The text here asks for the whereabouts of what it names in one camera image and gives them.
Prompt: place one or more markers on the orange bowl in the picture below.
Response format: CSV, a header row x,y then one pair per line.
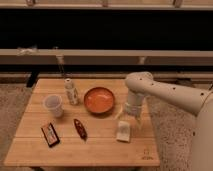
x,y
99,100

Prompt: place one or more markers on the dark red chili pepper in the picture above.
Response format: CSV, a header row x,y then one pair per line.
x,y
80,129

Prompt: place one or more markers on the black red flat packet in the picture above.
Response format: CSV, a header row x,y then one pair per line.
x,y
50,134

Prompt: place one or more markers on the wooden table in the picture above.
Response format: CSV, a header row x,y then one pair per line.
x,y
29,147

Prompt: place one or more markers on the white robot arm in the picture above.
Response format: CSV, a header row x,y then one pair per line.
x,y
196,101

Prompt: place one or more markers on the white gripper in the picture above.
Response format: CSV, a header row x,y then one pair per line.
x,y
133,107

